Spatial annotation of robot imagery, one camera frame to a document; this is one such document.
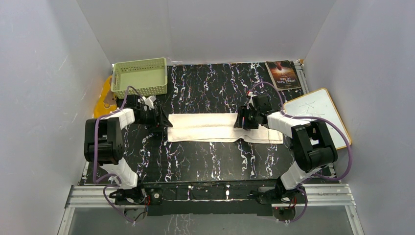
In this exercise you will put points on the dark book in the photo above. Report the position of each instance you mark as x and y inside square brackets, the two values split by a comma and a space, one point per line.
[283, 75]

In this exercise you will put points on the orange patterned towel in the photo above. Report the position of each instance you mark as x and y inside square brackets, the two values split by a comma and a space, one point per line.
[107, 100]

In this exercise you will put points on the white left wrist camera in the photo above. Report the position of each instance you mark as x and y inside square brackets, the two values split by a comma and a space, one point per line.
[149, 102]

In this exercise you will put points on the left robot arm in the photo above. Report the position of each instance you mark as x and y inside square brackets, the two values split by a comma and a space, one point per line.
[104, 141]

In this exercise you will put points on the aluminium rail frame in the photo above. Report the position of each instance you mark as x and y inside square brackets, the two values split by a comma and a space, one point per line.
[317, 195]

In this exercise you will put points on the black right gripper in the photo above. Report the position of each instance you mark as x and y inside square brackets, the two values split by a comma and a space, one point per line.
[242, 112]

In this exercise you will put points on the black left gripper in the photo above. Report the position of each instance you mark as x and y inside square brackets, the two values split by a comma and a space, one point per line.
[161, 122]

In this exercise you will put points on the light green plastic basket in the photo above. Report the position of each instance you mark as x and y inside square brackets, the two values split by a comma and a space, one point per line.
[148, 77]

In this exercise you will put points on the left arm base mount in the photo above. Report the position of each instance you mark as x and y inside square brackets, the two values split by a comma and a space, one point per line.
[137, 196]

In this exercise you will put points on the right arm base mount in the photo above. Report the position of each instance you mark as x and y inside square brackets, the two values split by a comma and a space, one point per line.
[277, 195]

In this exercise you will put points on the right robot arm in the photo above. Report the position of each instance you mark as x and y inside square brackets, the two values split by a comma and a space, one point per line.
[311, 141]

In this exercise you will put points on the white towel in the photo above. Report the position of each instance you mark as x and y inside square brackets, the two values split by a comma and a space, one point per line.
[217, 128]

